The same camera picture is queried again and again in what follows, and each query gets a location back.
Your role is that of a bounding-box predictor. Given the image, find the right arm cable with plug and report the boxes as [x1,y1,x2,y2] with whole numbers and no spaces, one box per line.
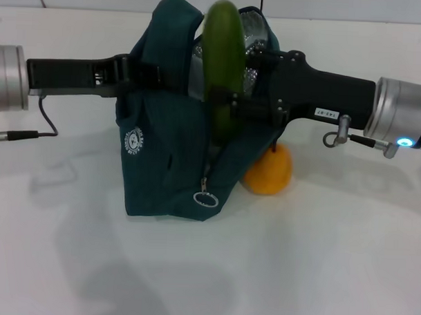
[322,114,400,160]

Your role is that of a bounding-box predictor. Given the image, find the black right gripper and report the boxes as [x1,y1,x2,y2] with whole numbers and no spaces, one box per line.
[207,46,380,131]

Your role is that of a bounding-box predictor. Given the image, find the dark teal insulated lunch bag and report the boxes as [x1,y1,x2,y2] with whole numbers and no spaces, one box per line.
[111,0,289,225]

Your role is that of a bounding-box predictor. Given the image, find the green cucumber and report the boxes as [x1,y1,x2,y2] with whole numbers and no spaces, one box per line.
[198,0,247,151]

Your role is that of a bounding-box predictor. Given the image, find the orange pear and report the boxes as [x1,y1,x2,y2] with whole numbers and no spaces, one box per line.
[243,141,294,196]

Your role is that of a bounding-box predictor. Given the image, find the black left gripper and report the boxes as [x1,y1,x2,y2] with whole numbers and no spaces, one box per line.
[25,50,167,101]

